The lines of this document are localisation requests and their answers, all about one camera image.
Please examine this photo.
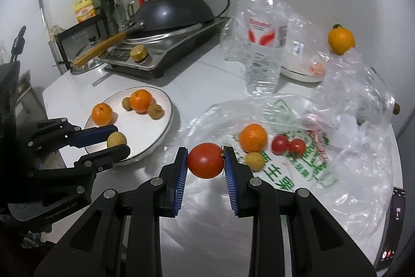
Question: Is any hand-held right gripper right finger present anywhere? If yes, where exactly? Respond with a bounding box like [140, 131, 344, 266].
[221, 145, 378, 277]

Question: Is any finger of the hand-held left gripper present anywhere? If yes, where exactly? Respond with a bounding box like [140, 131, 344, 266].
[29, 144, 131, 197]
[18, 117, 119, 151]

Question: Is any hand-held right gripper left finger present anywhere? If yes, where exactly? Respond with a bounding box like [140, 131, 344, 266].
[36, 147, 189, 277]

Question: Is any tangerine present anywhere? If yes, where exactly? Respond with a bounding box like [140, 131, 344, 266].
[91, 103, 114, 126]
[239, 123, 268, 152]
[130, 89, 153, 113]

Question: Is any cherry tomato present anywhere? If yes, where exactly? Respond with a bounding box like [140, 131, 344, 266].
[271, 134, 290, 155]
[288, 138, 307, 157]
[187, 142, 225, 179]

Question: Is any white plate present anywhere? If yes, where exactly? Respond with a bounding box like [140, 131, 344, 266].
[84, 86, 173, 166]

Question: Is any green printed plastic bag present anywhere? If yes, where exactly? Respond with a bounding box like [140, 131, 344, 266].
[177, 95, 403, 239]

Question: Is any glass pot lid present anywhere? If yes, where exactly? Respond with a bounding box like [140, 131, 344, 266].
[70, 35, 112, 76]

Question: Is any gold bottle cap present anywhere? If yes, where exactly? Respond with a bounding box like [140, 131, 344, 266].
[130, 45, 147, 63]

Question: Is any black metal rack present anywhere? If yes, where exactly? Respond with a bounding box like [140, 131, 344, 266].
[53, 16, 106, 75]

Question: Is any silver induction cooker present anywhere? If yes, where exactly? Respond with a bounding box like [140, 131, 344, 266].
[92, 17, 231, 79]

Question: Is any beige cloth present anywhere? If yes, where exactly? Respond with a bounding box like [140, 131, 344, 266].
[49, 22, 67, 40]

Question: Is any steel basin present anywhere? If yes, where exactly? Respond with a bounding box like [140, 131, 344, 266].
[121, 22, 208, 49]

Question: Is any yellow oil bottle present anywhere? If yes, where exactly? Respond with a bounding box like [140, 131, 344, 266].
[73, 0, 98, 23]

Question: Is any white bowl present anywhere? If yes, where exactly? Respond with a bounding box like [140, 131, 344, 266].
[279, 53, 326, 83]

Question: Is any clear glass bottle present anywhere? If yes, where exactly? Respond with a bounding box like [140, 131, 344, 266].
[126, 0, 139, 18]

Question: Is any clear water bottle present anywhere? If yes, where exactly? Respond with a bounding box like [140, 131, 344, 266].
[245, 0, 289, 96]

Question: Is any crumpled clear plastic bag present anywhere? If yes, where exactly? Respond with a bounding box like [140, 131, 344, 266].
[309, 48, 398, 135]

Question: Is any black smartphone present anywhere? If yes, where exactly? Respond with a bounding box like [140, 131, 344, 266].
[373, 186, 407, 271]

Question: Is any large orange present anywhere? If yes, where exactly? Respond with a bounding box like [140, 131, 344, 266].
[327, 24, 355, 56]

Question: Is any black wok wooden handle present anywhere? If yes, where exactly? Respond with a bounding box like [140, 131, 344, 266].
[72, 0, 216, 68]

